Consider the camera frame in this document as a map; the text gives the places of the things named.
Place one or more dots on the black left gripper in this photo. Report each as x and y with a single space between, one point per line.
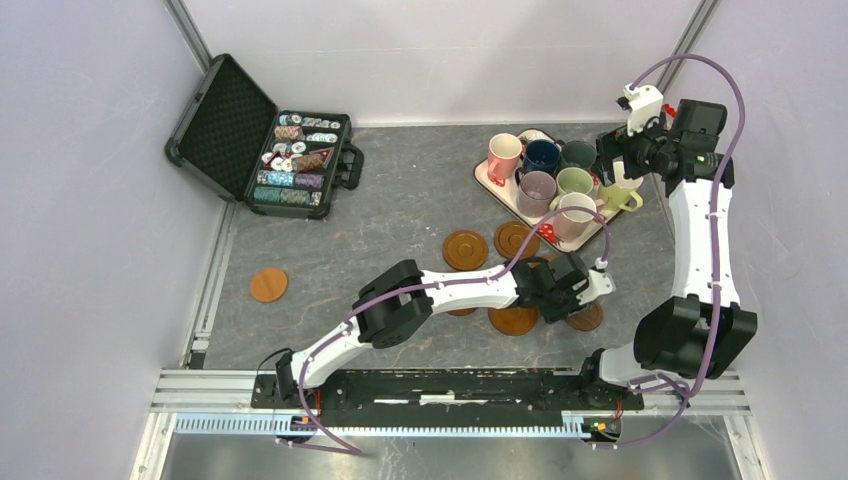
551 316

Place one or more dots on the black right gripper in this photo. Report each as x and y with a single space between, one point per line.
611 145

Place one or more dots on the dark walnut coaster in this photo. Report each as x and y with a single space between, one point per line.
588 319

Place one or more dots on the brown grooved wooden coaster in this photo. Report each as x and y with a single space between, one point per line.
509 237
461 312
465 250
515 321
535 262

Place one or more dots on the white strawberry print tray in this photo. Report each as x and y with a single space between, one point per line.
505 193

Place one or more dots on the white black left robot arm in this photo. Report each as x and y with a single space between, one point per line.
393 307

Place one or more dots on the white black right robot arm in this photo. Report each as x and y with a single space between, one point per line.
699 331

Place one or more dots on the light orange flat coaster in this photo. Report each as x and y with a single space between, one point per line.
269 285

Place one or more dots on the red blue toy block car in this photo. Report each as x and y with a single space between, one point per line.
669 110

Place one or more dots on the pale pink white mug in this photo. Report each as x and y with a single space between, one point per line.
569 225

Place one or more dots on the yellow-green mug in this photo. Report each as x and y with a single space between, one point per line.
622 194

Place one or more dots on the dark green mug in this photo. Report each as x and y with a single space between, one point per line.
577 153

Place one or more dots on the lilac mug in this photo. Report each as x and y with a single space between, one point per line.
536 190

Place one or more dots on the light green mug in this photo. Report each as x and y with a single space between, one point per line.
572 180

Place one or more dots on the dark blue mug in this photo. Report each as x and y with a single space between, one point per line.
541 155

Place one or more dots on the black poker chip case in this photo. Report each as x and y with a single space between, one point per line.
282 163

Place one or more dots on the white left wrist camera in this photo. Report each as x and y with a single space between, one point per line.
599 284

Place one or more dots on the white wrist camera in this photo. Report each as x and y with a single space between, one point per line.
643 103
599 284

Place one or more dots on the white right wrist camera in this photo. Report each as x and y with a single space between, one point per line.
643 103

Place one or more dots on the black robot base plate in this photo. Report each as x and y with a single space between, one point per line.
534 397

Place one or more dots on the aluminium frame rail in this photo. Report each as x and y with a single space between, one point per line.
230 424

